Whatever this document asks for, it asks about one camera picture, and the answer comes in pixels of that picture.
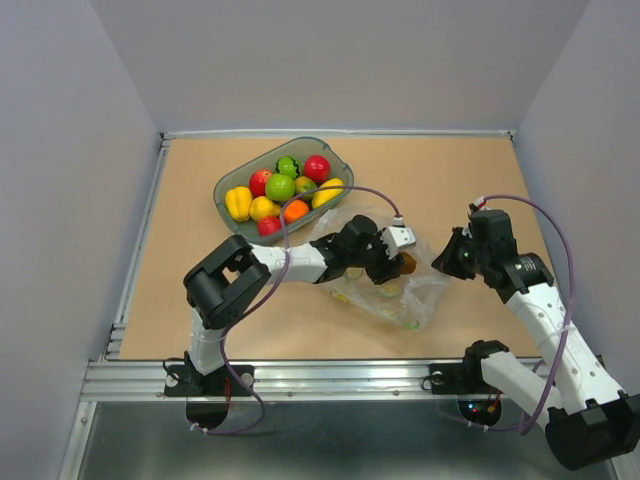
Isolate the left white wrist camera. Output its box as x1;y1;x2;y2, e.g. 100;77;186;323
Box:
381;215;416;259

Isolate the orange toy fruit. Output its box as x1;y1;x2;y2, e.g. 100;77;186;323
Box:
283;199;310;224

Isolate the clear plastic bag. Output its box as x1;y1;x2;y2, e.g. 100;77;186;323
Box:
309;205;448;331

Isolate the green fruit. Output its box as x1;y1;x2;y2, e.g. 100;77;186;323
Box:
265;173;296;202

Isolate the red toy strawberry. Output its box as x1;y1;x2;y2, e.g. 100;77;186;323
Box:
256;215;281;237

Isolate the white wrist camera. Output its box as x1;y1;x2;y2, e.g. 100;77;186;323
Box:
381;215;416;259
469;196;488;213

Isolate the red apple right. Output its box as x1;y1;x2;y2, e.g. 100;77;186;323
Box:
303;155;331;184

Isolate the yellow toy pear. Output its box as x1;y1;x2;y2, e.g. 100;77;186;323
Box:
249;196;281;222

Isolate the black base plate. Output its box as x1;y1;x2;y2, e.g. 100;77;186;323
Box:
421;362;481;395
163;363;254;398

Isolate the aluminium front rail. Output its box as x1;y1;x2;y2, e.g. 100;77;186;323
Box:
82;357;551;401

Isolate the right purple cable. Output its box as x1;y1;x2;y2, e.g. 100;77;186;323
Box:
482;194;575;436

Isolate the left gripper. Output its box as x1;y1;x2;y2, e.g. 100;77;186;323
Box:
346;228;404;285

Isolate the green toy watermelon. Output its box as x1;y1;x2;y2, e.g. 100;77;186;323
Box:
274;156;302;180

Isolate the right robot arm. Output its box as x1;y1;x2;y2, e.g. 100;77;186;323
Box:
432;209;639;471

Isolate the yellow toy mango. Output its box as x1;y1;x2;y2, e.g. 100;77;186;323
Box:
311;178;344;209

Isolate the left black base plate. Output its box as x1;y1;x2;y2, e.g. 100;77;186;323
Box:
163;363;254;398

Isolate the red apple left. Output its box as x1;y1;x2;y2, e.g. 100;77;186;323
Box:
248;169;273;197

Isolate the grey-green plastic basin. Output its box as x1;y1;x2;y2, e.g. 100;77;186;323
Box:
213;137;354;246

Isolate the red apple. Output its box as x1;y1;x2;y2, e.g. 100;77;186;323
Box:
303;155;331;184
248;169;273;197

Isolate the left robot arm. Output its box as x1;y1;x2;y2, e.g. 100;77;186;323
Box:
183;215;415;394

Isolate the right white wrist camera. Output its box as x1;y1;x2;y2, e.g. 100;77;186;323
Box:
469;196;488;213

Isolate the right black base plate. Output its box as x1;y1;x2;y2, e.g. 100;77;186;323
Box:
421;362;481;395

